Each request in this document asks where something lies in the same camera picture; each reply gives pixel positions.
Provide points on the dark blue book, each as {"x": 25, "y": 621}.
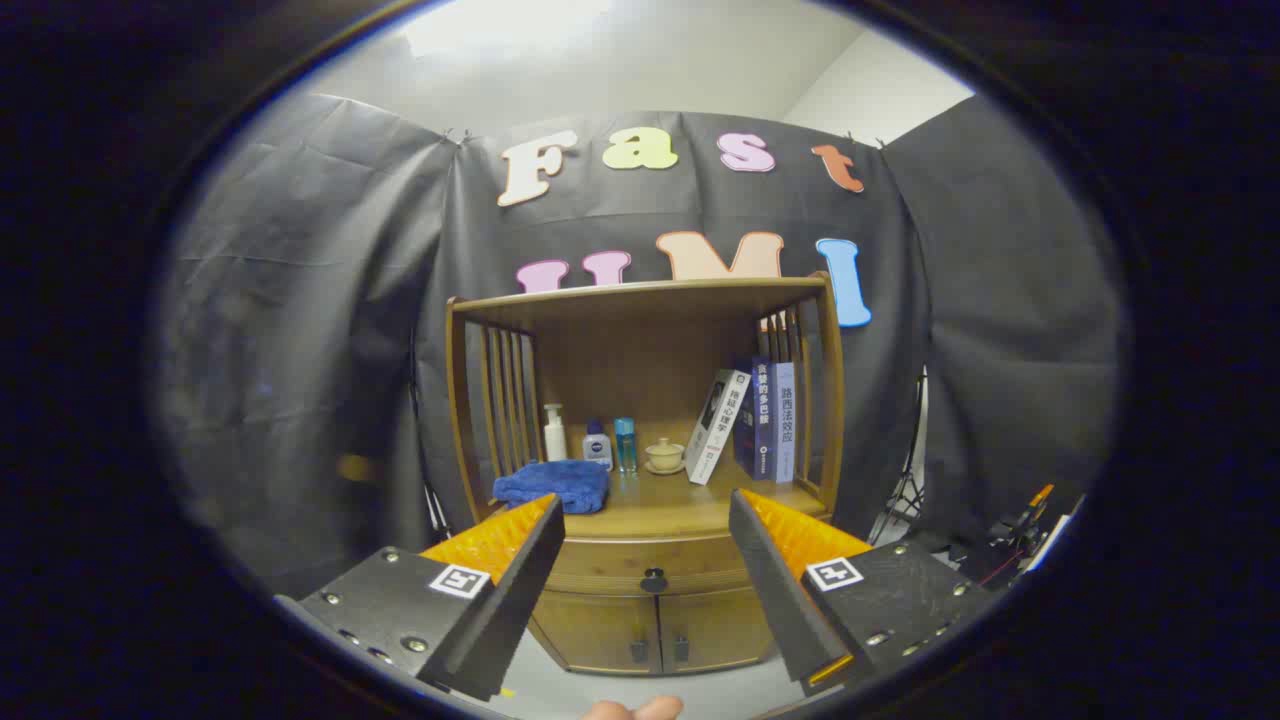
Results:
{"x": 758, "y": 420}

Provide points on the wooden cabinet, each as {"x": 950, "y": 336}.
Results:
{"x": 640, "y": 370}

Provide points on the beige lidded tea cup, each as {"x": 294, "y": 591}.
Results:
{"x": 664, "y": 456}

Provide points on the white pump bottle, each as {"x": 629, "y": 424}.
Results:
{"x": 555, "y": 440}

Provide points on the light blue book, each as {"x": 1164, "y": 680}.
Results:
{"x": 785, "y": 420}

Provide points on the wooden drawer with black knob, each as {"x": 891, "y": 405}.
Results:
{"x": 620, "y": 565}

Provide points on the wooden countertop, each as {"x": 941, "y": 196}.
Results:
{"x": 680, "y": 500}

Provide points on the white bottle with blue cap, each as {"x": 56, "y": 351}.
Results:
{"x": 598, "y": 452}

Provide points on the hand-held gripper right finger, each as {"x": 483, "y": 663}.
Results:
{"x": 775, "y": 590}

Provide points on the wooden cabinet door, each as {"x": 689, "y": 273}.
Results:
{"x": 595, "y": 630}
{"x": 715, "y": 625}

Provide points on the clear blue bottle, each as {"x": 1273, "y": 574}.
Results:
{"x": 625, "y": 448}

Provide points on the white book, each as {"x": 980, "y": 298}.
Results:
{"x": 715, "y": 430}

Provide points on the black equipment with orange part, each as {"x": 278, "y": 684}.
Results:
{"x": 1020, "y": 530}

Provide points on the folded blue towel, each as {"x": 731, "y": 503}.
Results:
{"x": 550, "y": 485}

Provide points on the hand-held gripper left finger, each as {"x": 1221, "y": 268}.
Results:
{"x": 510, "y": 600}

